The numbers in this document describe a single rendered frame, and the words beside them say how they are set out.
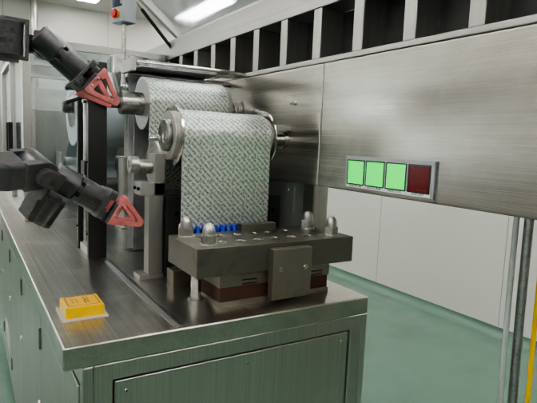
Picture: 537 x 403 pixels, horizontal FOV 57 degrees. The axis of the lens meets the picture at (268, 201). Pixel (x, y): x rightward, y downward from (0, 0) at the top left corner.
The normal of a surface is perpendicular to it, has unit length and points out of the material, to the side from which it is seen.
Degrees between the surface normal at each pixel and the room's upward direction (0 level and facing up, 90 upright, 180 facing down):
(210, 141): 90
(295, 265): 90
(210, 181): 90
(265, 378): 90
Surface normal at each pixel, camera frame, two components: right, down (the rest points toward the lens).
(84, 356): 0.52, 0.12
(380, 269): -0.85, 0.03
